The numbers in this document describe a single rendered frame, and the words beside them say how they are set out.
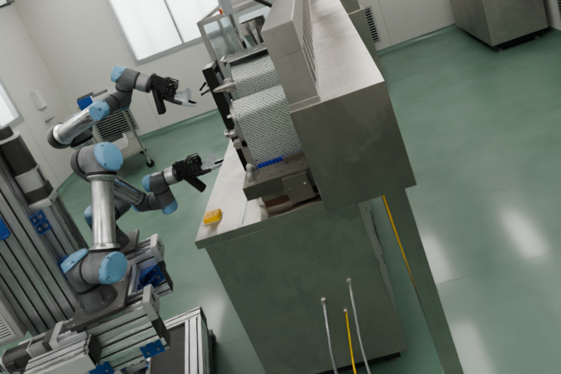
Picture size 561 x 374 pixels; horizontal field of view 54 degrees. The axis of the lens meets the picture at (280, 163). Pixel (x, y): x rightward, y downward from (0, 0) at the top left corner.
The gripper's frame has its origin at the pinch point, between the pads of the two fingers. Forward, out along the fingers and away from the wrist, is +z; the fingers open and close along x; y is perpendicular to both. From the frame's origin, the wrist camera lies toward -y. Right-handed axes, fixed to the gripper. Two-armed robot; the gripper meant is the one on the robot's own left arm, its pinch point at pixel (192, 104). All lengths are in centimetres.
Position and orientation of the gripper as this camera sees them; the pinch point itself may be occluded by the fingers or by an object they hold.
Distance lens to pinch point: 239.9
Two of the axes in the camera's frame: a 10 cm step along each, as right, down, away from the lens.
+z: 9.4, 3.2, 0.9
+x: 0.4, -3.8, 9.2
